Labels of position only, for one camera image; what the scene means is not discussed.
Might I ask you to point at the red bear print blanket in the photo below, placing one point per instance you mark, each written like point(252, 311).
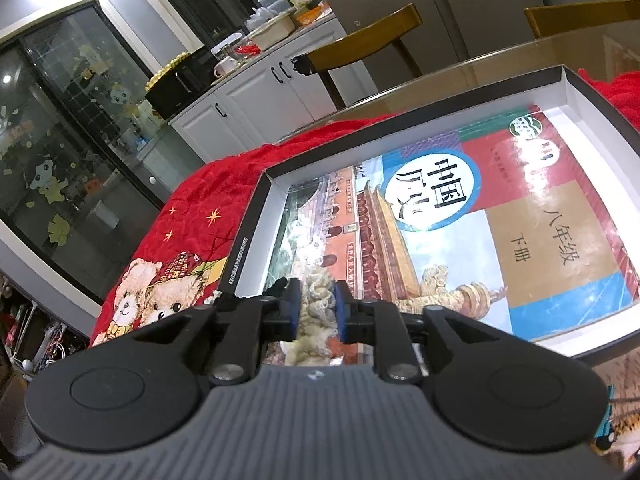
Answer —
point(204, 214)

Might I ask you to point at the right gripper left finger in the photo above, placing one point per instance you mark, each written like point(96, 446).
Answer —
point(247, 326)

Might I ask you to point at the white mug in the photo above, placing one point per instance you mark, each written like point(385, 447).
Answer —
point(225, 66)

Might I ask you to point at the Chinese history textbook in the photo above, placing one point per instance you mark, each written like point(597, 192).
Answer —
point(521, 220)

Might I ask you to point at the black microwave oven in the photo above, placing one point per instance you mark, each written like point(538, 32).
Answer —
point(179, 83)

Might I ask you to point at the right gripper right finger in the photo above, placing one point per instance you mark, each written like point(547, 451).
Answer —
point(380, 325)

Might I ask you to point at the dark glass sliding door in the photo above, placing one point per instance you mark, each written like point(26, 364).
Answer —
point(74, 188)

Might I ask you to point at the wooden chair with black cap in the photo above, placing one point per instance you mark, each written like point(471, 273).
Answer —
point(355, 47)

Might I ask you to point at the silver double door refrigerator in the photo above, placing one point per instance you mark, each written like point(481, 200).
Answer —
point(425, 0)

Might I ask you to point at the white kitchen cabinet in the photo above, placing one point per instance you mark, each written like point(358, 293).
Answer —
point(263, 102)

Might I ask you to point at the black shallow cardboard box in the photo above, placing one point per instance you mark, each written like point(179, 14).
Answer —
point(555, 86)

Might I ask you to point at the beige plastic basin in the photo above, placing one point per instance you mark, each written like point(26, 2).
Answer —
point(272, 32)

